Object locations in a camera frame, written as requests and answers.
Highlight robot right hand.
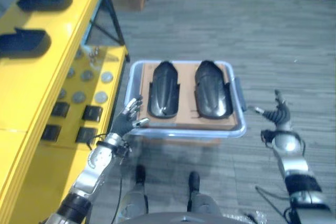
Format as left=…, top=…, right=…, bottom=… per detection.
left=248, top=89, right=292, bottom=132

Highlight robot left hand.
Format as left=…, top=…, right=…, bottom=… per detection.
left=109, top=96, right=151, bottom=137

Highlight small black square box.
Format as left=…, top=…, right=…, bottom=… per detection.
left=81, top=105, right=103, bottom=122
left=75, top=126, right=99, bottom=144
left=40, top=124, right=62, bottom=142
left=51, top=101, right=70, bottom=118

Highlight clear plastic box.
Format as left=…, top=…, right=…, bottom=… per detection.
left=125, top=59, right=248, bottom=140

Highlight yellow metal shelf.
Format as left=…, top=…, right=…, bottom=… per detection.
left=0, top=0, right=131, bottom=224

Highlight brown cardboard sheet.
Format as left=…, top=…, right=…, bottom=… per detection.
left=140, top=62, right=236, bottom=132

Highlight small metal bolts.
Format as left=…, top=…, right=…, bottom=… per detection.
left=88, top=47, right=101, bottom=60

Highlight clear bubble wrap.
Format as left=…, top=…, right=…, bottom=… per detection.
left=227, top=209, right=269, bottom=224

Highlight robot right leg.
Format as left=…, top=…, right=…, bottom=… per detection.
left=187, top=171, right=222, bottom=216

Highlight robot grey torso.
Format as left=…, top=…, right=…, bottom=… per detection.
left=119, top=211, right=251, bottom=224

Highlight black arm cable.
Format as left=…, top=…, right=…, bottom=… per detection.
left=111, top=153, right=125, bottom=224

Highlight black floor cable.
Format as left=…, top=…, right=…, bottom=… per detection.
left=255, top=185, right=292, bottom=201

